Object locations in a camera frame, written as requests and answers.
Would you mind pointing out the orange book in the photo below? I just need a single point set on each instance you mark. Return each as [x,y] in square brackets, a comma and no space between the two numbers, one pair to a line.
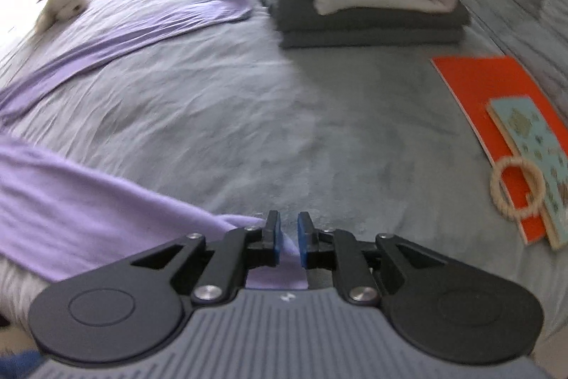
[479,95]

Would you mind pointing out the purple pants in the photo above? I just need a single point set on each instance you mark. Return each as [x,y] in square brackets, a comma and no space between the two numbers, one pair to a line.
[66,201]

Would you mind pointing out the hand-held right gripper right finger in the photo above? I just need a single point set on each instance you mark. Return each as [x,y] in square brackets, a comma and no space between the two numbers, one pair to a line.
[303,239]

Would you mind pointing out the white plush dog toy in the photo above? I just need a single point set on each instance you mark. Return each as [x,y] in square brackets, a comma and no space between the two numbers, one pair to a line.
[66,4]

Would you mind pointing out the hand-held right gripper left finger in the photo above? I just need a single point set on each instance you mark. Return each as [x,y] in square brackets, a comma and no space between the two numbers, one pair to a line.
[277,237]

